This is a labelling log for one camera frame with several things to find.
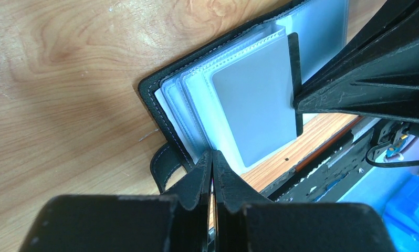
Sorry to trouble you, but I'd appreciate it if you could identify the black credit card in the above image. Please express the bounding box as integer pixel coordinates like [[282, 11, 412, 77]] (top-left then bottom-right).
[[288, 33, 303, 137]]

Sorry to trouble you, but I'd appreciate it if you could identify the black card holder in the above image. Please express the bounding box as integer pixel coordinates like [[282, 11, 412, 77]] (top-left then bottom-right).
[[138, 1, 349, 192]]

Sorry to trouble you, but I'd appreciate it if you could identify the blue plastic bin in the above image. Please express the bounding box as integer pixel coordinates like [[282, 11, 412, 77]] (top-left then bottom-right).
[[383, 176, 419, 251]]

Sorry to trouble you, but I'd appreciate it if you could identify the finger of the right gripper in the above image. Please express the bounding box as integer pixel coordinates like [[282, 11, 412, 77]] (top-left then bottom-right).
[[294, 32, 419, 123], [304, 1, 419, 87]]

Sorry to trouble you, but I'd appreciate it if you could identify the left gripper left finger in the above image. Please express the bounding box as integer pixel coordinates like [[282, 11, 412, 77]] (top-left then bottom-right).
[[20, 150, 212, 251]]

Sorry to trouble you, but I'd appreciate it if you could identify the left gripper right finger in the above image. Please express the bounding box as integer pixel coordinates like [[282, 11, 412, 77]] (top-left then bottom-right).
[[212, 151, 395, 251]]

